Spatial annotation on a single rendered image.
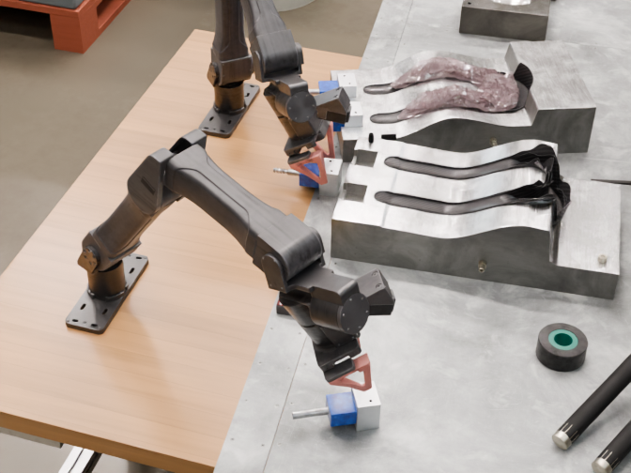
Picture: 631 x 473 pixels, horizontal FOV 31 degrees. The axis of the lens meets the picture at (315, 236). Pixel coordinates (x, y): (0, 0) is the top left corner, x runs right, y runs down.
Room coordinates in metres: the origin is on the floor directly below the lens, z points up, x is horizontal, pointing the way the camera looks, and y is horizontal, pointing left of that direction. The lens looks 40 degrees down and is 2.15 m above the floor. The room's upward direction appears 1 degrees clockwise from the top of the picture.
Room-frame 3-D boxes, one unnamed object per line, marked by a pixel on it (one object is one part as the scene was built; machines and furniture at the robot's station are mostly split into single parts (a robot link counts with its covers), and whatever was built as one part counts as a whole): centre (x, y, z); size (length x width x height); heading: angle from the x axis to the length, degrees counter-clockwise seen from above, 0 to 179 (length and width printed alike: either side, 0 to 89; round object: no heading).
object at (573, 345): (1.33, -0.40, 0.82); 0.08 x 0.08 x 0.04
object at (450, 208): (1.65, -0.29, 0.92); 0.35 x 0.16 x 0.09; 78
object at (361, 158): (1.75, -0.09, 0.87); 0.05 x 0.05 x 0.04; 78
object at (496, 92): (2.00, -0.28, 0.90); 0.26 x 0.18 x 0.08; 96
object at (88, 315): (1.46, 0.36, 0.84); 0.20 x 0.07 x 0.08; 163
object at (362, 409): (1.18, -0.03, 0.83); 0.13 x 0.05 x 0.05; 101
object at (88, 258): (1.46, 0.35, 0.90); 0.09 x 0.06 x 0.06; 139
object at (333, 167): (1.78, 0.02, 0.83); 0.13 x 0.05 x 0.05; 79
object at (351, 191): (1.64, -0.07, 0.87); 0.05 x 0.05 x 0.04; 78
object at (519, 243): (1.64, -0.30, 0.87); 0.50 x 0.26 x 0.14; 78
